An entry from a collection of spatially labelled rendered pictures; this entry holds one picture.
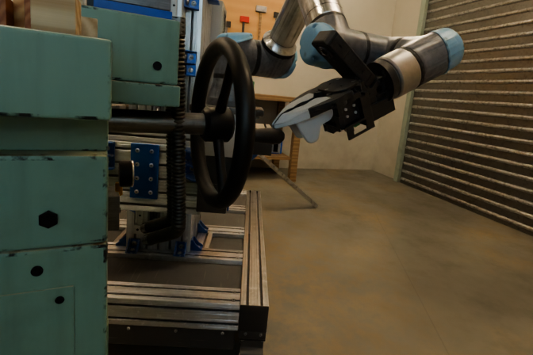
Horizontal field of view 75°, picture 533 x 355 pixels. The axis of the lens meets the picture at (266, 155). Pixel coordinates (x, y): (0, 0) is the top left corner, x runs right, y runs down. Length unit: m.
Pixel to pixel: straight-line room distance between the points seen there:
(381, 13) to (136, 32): 4.30
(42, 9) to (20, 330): 0.29
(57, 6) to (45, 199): 0.17
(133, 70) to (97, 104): 0.24
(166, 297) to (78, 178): 0.86
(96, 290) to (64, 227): 0.08
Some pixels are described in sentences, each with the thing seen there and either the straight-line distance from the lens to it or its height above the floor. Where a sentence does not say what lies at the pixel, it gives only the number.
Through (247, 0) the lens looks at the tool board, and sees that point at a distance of 4.02.
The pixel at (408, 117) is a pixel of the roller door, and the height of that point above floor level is 0.74.
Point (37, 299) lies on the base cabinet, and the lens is 0.42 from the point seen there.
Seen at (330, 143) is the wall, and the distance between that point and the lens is 4.39.
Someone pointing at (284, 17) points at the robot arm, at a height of 1.09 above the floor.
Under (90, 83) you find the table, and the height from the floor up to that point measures 0.87.
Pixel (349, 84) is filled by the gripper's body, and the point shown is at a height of 0.90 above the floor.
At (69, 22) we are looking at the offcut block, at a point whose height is 0.91.
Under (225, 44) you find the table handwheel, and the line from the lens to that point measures 0.55.
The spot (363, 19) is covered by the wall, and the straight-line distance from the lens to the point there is 4.57.
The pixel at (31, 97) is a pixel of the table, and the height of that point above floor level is 0.85.
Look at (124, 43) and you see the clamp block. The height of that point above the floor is 0.92.
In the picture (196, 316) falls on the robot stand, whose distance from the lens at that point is 1.19.
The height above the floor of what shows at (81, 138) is 0.81.
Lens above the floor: 0.87
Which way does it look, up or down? 10 degrees down
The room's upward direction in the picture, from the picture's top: 5 degrees clockwise
